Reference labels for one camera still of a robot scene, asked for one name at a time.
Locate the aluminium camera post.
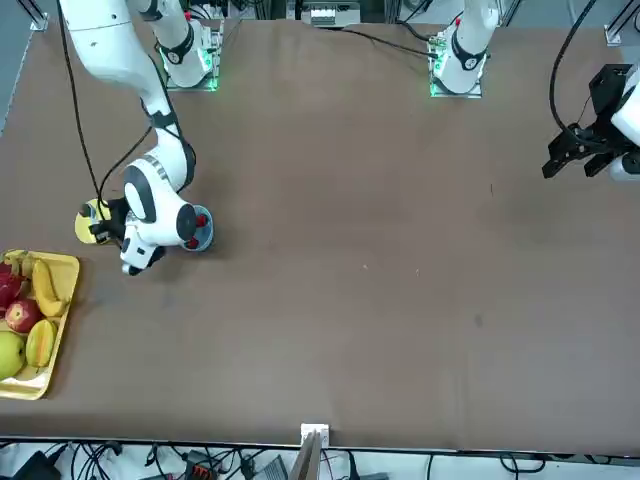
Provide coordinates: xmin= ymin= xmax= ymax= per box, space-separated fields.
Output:
xmin=291 ymin=423 xmax=332 ymax=480

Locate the yellow banana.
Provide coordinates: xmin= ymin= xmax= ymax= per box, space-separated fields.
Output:
xmin=31 ymin=258 xmax=71 ymax=318

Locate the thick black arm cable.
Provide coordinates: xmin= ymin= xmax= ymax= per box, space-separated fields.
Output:
xmin=548 ymin=0 xmax=599 ymax=133

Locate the yellow plastic tray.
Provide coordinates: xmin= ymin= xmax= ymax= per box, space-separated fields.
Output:
xmin=0 ymin=249 xmax=81 ymax=401

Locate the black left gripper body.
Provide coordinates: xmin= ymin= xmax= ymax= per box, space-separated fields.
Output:
xmin=588 ymin=63 xmax=634 ymax=127

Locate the large black power brick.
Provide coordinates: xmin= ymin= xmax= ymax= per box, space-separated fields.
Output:
xmin=9 ymin=450 xmax=62 ymax=480

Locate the yellow bowl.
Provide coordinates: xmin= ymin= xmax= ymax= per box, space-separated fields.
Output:
xmin=74 ymin=198 xmax=126 ymax=247

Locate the light blue bowl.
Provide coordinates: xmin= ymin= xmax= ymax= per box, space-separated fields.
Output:
xmin=180 ymin=203 xmax=216 ymax=253

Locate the grey power strip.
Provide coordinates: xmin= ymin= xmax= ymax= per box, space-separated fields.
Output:
xmin=307 ymin=6 xmax=338 ymax=26

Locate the black cable on table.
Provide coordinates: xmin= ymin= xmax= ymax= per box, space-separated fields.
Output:
xmin=319 ymin=25 xmax=437 ymax=59

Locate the yellow starfruit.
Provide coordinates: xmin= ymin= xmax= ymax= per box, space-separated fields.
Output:
xmin=24 ymin=318 xmax=59 ymax=369

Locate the long black ribbed power brick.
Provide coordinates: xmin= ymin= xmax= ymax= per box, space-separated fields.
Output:
xmin=259 ymin=455 xmax=289 ymax=480

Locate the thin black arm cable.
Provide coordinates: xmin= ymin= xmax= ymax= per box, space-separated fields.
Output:
xmin=56 ymin=0 xmax=156 ymax=221

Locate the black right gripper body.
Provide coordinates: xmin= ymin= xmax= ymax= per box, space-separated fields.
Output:
xmin=102 ymin=198 xmax=130 ymax=236

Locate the red dragon fruit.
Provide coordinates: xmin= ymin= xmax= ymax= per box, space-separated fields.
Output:
xmin=0 ymin=251 xmax=34 ymax=314

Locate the orange and black connector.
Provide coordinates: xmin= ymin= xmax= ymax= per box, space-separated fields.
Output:
xmin=184 ymin=449 xmax=222 ymax=479

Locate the red apple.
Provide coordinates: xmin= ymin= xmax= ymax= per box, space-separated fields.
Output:
xmin=4 ymin=298 xmax=44 ymax=334

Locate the aluminium corner bracket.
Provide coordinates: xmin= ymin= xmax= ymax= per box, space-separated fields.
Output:
xmin=603 ymin=0 xmax=640 ymax=47
xmin=29 ymin=0 xmax=51 ymax=33

